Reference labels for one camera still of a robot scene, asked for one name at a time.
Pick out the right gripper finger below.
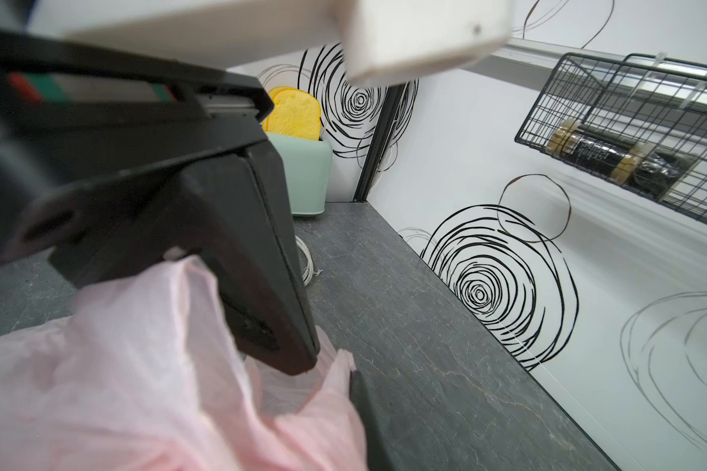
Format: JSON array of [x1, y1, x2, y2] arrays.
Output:
[[350, 371, 395, 471]]

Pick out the yellow toast slice left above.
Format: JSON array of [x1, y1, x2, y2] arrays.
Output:
[[261, 86, 290, 133]]

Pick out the dark bottle in basket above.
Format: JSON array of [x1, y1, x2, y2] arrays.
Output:
[[545, 120, 696, 200]]

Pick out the yellow toast slice right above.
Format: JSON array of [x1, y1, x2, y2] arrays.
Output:
[[262, 86, 321, 141]]

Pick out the mint green toaster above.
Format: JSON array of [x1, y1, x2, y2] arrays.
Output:
[[267, 133, 334, 217]]

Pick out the aluminium wall rail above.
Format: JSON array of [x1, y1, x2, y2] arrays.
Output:
[[464, 39, 707, 109]]

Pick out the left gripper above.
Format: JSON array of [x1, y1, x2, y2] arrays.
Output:
[[0, 29, 273, 266]]

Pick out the black wire wall basket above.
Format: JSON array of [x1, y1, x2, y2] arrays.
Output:
[[515, 71, 707, 226]]

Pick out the pink printed plastic bag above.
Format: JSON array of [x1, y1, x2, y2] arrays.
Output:
[[0, 257, 367, 470]]

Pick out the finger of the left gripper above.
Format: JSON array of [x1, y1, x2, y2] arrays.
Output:
[[49, 141, 320, 375]]

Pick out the yellow toast slice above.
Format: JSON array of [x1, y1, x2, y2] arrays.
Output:
[[261, 86, 290, 133], [262, 86, 321, 141]]

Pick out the white toaster power cord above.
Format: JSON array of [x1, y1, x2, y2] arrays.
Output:
[[293, 234, 323, 288]]

